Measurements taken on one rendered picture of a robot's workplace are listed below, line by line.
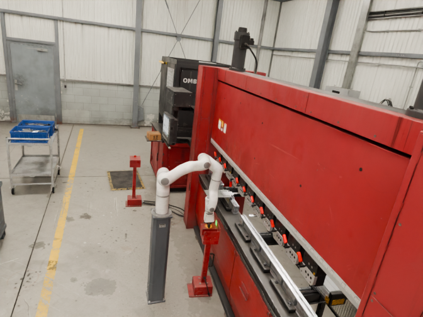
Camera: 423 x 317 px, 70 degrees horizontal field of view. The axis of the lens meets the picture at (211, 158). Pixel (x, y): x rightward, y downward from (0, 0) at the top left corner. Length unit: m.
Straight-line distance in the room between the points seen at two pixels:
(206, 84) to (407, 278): 3.15
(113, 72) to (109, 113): 1.22
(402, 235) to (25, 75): 9.45
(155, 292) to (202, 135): 1.96
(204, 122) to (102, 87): 6.10
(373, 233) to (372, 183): 0.24
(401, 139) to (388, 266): 0.53
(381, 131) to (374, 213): 0.39
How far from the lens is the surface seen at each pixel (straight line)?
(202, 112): 3.95
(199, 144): 4.06
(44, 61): 9.74
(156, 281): 3.29
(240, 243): 2.87
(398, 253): 1.30
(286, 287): 2.43
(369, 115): 1.65
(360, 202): 1.70
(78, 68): 9.71
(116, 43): 9.65
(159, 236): 2.97
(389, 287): 1.35
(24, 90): 9.93
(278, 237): 2.41
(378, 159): 1.61
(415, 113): 1.56
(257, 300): 2.62
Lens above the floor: 2.46
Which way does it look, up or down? 19 degrees down
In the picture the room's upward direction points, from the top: 7 degrees clockwise
